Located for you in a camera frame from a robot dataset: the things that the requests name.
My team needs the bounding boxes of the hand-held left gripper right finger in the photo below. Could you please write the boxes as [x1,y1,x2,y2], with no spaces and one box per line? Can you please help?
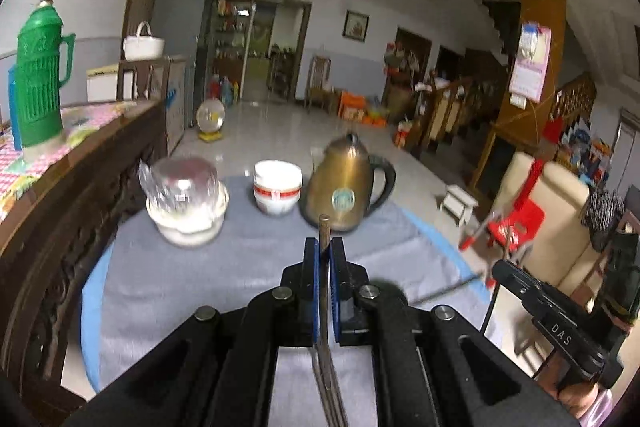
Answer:
[330,237,581,427]

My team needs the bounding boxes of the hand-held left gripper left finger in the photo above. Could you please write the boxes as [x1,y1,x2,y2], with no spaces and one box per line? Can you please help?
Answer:
[65,237,321,427]

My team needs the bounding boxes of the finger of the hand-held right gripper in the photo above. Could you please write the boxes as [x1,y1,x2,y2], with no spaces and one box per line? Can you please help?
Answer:
[492,259,557,314]

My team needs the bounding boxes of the person's right hand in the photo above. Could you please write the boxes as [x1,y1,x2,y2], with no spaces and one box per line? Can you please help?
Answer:
[559,382,615,420]

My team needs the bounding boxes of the red child chair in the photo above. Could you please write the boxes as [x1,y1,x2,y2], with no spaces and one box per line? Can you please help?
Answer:
[458,187,546,266]

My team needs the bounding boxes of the beige armchair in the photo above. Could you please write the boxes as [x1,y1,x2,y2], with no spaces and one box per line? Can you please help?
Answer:
[487,152,607,304]

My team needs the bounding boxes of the small white stool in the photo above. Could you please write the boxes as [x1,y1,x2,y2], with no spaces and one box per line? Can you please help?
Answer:
[439,185,479,228]

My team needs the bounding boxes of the white bowl red band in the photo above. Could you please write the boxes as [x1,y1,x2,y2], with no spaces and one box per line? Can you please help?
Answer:
[253,160,304,194]
[253,187,301,217]

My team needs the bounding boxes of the grey tablecloth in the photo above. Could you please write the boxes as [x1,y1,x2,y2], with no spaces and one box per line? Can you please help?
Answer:
[97,174,493,427]

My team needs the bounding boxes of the bronze electric kettle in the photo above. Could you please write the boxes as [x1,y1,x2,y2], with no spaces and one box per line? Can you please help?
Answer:
[299,133,397,234]

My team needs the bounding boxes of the clear plastic bag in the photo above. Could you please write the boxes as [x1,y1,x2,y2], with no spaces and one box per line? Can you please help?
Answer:
[138,157,221,214]

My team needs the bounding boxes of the wooden stair railing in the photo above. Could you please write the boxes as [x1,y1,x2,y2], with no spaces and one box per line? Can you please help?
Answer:
[404,74,502,158]

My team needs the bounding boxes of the orange cardboard boxes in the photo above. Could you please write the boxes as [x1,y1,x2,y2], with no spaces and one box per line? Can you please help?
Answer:
[339,91,389,128]

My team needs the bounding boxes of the small desk fan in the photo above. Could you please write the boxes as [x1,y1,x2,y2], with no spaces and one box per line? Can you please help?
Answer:
[196,99,226,142]

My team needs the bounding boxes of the wooden dining chair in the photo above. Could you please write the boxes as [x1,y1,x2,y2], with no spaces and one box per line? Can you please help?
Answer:
[306,55,335,113]

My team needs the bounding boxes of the dark carved wooden sideboard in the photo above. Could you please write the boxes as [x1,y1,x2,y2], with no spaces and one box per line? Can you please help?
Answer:
[0,99,169,410]

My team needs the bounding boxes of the pantry shelf with bottles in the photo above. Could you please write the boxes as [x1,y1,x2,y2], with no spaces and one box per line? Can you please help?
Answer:
[212,0,252,104]

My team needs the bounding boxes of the wooden pillar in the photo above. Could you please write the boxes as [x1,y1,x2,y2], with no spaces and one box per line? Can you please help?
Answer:
[470,0,571,204]

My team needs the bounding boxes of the checkered printed cloth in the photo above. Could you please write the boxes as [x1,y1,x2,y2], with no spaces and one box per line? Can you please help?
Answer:
[0,101,139,221]

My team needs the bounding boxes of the small white box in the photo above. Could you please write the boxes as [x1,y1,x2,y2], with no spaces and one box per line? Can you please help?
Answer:
[86,63,121,103]

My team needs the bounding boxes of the white plastic basket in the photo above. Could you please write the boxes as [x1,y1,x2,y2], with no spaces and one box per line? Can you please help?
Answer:
[123,21,166,62]

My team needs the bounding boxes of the grey refrigerator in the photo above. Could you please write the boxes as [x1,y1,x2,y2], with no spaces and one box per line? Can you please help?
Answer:
[150,0,219,128]

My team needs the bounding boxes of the green thermos flask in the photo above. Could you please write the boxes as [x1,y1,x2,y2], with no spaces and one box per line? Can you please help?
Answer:
[16,0,77,162]

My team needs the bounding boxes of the blue thermos flask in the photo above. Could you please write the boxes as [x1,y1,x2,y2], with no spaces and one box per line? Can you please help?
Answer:
[7,66,24,152]

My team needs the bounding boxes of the black cable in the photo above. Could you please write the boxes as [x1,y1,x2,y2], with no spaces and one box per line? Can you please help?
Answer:
[481,282,499,334]

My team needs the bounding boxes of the pink wall calendar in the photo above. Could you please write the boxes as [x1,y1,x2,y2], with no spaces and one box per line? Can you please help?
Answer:
[508,21,553,104]

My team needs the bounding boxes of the framed wall picture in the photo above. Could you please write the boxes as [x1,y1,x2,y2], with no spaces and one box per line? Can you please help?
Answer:
[343,10,370,41]

